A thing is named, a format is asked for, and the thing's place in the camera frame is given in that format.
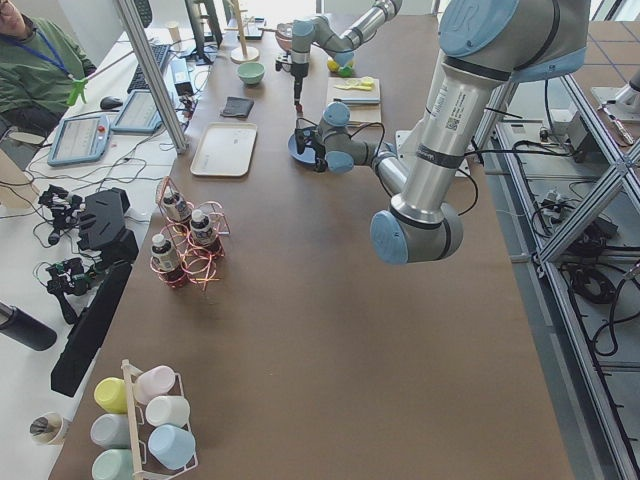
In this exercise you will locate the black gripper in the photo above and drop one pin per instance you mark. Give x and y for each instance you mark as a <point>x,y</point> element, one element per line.
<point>317,148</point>
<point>299,73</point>

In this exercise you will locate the grey folded cloth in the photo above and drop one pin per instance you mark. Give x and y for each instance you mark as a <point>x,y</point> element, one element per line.
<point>237,107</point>

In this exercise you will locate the person in green jacket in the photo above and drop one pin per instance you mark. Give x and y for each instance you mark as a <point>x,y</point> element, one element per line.
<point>39,64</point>

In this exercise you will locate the pink ice bucket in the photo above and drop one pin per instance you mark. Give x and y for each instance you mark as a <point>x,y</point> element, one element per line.
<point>284,35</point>

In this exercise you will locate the teach pendant right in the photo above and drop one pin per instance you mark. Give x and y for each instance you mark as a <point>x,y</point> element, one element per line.
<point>138,115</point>

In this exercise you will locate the black bottle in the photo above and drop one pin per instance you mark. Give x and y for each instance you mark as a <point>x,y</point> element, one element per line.
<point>25,329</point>

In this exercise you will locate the tea bottle front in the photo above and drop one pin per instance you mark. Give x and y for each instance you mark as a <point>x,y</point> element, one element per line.
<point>166,261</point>

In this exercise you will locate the white cup rack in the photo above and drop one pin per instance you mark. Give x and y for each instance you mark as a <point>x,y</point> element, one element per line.
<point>145,464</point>

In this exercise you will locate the copper wire bottle rack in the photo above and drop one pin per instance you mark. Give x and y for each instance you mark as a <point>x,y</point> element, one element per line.
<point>198,263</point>

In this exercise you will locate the grey cup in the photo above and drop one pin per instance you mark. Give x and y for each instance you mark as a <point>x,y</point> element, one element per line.
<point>111,431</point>

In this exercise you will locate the black computer mouse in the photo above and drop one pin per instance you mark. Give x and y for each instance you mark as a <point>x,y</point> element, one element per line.
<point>110,103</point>

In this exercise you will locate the tea bottle back right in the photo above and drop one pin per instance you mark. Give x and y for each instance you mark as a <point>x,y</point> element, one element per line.
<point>203,233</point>

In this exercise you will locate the tea bottle back left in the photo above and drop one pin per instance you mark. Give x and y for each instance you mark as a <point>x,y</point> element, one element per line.
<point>176,207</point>

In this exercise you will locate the tea bottle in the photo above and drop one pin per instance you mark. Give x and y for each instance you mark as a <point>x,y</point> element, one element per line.
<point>203,233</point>
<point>176,207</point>
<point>166,261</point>

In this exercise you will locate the mint cup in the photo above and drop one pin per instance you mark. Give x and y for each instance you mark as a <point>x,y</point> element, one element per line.
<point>113,464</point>

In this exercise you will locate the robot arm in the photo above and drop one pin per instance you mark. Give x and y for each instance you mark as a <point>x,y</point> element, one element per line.
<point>483,44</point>
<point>339,46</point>

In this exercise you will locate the yellow cup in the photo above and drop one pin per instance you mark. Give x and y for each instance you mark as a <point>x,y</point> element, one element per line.
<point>110,395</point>

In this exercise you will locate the blue round plate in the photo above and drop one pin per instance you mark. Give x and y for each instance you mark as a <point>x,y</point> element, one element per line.
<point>301,150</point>

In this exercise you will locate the green bowl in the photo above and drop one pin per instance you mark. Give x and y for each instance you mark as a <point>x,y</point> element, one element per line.
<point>251,73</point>

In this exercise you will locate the blue cup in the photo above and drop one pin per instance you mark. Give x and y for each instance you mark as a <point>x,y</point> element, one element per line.
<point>172,446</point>

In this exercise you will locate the pink cup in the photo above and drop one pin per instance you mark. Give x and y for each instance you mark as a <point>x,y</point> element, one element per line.
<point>152,383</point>

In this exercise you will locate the teach pendant left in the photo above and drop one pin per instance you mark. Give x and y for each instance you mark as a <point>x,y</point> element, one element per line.
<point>80,140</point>

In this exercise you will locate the wooden cutting board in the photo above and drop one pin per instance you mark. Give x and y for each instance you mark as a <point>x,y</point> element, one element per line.
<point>364,106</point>

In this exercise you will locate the yellow lemon upper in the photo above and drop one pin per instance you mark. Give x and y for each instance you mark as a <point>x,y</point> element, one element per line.
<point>332,65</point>

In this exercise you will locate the white cup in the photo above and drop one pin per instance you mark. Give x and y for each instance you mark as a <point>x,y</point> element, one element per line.
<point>166,409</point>

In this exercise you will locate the teach pendant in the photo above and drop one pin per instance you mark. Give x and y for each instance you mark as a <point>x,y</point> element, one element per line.
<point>138,115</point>
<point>80,140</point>

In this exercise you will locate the cream rabbit tray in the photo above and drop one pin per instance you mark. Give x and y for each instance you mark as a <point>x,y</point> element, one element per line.
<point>224,150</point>

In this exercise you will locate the paper cup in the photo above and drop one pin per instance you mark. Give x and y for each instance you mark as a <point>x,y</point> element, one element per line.
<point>49,429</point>

